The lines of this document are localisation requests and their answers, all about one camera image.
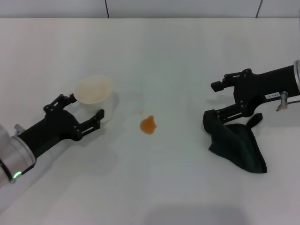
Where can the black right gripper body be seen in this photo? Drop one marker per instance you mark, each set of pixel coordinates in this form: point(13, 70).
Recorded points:
point(257, 89)

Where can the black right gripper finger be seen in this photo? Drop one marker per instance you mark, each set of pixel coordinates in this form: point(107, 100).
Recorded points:
point(232, 112)
point(218, 85)

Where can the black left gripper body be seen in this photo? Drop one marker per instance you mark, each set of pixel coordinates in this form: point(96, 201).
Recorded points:
point(54, 126)

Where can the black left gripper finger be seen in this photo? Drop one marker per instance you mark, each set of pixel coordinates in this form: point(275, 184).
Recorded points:
point(92, 124)
point(62, 100)

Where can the dark blue rag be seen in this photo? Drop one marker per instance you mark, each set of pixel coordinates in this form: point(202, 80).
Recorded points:
point(234, 145)

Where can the white paper cup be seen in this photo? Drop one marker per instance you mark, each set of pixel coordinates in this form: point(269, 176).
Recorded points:
point(93, 89)

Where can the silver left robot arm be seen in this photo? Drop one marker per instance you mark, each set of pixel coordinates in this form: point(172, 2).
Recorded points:
point(14, 154)

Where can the large brown water stain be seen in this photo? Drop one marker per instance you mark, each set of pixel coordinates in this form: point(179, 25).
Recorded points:
point(148, 125)

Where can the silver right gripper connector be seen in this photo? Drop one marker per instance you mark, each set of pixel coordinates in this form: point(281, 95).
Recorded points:
point(283, 99)

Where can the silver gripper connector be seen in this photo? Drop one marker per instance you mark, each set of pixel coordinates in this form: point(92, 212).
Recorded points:
point(283, 99)
point(17, 128)

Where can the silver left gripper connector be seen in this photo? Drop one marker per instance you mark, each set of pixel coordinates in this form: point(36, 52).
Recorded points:
point(17, 128)

